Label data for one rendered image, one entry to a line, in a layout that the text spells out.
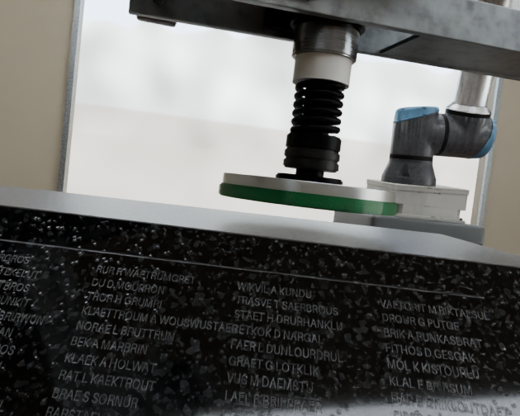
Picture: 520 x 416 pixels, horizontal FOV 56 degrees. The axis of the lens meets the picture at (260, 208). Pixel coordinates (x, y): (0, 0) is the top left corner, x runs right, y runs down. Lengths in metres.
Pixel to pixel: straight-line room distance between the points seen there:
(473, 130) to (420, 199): 0.31
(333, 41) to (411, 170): 1.19
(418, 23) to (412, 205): 1.12
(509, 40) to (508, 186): 6.08
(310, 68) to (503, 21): 0.24
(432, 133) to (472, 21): 1.13
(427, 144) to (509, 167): 5.00
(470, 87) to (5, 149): 4.79
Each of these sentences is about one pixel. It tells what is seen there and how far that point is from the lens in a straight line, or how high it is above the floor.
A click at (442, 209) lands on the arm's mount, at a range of 1.75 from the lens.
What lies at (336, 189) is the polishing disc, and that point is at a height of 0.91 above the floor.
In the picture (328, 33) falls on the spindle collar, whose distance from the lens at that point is 0.60.
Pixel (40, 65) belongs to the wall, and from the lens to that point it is 5.74.
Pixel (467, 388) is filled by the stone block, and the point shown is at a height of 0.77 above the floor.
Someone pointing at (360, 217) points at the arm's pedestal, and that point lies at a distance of 1.67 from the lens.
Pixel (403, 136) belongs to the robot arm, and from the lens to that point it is 1.77.
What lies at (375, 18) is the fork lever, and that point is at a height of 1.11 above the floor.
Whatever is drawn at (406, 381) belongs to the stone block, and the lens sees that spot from 0.42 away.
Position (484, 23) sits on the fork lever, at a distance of 0.68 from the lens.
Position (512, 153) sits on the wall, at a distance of 6.78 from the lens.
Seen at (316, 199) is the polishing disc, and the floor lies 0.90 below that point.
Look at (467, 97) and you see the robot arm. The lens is 1.84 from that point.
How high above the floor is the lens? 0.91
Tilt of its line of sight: 3 degrees down
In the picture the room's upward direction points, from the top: 7 degrees clockwise
